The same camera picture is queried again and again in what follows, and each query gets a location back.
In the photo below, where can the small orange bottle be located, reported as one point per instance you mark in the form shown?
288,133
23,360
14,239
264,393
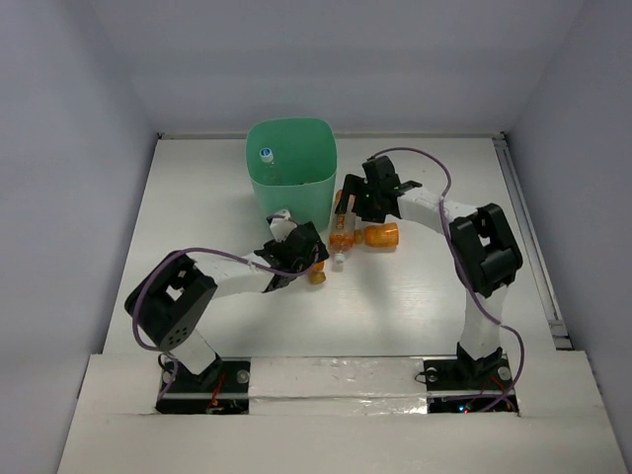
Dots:
384,235

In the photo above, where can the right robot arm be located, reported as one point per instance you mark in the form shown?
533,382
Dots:
481,244

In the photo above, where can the clear crushed plastic bottle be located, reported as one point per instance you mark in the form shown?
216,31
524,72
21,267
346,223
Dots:
270,173

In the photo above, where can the small orange bottle barcode label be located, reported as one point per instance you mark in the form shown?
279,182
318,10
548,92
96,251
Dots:
316,274

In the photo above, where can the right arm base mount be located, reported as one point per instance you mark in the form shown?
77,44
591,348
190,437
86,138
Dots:
450,391

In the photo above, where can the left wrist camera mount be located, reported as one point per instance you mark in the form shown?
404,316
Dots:
281,224

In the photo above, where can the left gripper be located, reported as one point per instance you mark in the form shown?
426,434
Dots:
306,254

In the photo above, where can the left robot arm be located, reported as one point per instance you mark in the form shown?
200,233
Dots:
167,305

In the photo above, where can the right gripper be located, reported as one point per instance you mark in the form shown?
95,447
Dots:
354,185

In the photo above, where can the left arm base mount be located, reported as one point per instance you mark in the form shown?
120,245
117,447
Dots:
222,389

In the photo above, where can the green plastic bin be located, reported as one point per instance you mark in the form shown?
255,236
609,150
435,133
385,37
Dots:
306,153

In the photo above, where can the tall orange bottle white cap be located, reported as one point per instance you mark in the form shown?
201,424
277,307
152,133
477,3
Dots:
341,232

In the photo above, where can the silver tape strip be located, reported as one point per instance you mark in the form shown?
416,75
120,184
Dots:
336,386

